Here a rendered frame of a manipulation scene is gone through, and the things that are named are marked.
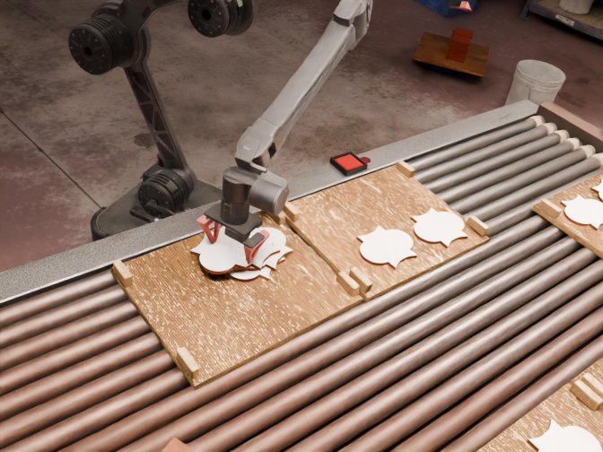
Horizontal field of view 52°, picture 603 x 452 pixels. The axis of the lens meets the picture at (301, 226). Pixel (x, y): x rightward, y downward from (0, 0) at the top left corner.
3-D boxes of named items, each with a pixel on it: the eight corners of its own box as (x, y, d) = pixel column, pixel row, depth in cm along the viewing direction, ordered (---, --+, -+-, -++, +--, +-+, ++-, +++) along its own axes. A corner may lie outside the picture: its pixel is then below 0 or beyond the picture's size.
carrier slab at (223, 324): (110, 273, 131) (109, 267, 130) (267, 212, 153) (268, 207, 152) (195, 391, 112) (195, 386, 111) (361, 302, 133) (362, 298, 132)
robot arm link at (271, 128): (347, 24, 140) (345, -12, 130) (369, 33, 138) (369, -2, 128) (240, 170, 128) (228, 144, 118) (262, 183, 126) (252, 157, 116)
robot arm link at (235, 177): (232, 158, 121) (217, 171, 117) (263, 170, 119) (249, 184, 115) (231, 186, 126) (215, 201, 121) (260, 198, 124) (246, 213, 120)
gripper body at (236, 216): (223, 205, 131) (225, 177, 126) (263, 226, 127) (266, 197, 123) (204, 220, 126) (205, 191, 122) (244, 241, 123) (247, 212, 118)
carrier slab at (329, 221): (275, 212, 153) (275, 206, 152) (395, 169, 174) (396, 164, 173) (366, 302, 133) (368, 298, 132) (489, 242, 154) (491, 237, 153)
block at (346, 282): (335, 281, 135) (336, 272, 133) (341, 277, 136) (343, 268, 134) (353, 298, 132) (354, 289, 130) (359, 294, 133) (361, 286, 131)
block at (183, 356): (175, 359, 115) (175, 349, 113) (184, 354, 116) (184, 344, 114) (191, 381, 111) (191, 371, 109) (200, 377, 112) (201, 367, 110)
